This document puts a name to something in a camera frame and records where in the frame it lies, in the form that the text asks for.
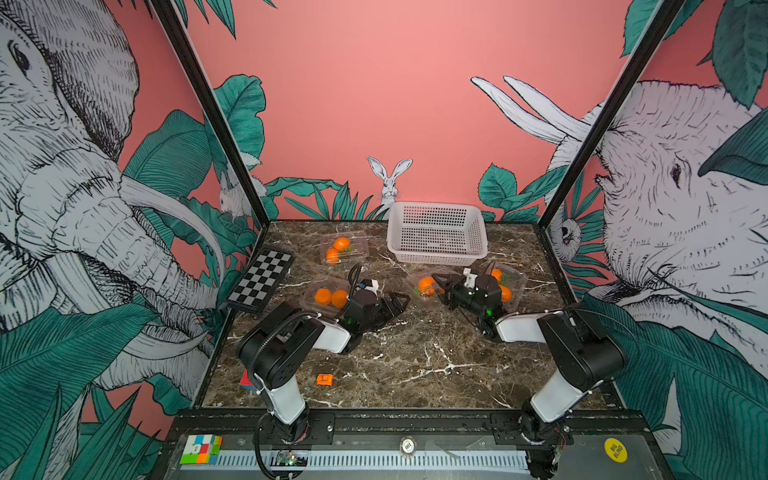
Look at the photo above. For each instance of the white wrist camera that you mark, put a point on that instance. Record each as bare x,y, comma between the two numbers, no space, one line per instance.
369,285
469,279

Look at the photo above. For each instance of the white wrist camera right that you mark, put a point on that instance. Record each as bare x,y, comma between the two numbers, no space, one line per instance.
469,279

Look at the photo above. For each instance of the left orange centre container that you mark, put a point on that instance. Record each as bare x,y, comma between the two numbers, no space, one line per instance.
323,296

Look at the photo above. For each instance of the white plastic basket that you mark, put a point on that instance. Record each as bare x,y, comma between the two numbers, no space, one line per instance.
436,233

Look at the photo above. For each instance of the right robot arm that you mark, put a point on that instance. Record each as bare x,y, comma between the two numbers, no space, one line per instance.
585,354

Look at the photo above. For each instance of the yellow round sticker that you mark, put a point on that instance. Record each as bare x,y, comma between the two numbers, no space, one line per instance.
615,450

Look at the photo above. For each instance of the colourful cube on rail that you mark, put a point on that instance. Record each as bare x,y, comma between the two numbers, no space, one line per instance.
202,449

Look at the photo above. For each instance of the right orange centre container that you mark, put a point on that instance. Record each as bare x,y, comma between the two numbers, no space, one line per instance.
339,299

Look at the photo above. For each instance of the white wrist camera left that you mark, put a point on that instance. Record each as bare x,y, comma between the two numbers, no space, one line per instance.
369,285

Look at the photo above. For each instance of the round silver knob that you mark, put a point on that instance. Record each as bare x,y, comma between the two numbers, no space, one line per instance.
407,446

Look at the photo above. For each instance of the red cube on table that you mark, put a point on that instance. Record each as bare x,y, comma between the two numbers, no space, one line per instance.
245,381

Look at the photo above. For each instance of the small circuit board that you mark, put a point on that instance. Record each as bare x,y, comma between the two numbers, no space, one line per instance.
290,459

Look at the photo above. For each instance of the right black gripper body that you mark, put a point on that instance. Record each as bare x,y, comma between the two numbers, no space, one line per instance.
468,300

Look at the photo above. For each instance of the black white checkerboard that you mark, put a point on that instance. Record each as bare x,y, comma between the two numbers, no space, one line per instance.
264,273

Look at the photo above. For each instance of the small orange block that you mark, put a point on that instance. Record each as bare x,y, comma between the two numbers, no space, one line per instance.
325,380

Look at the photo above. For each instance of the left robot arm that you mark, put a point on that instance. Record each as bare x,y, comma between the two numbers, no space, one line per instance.
273,351

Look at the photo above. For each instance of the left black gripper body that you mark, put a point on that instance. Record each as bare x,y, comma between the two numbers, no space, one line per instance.
381,314

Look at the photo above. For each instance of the orange with leaf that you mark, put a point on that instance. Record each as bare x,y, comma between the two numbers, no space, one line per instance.
427,286

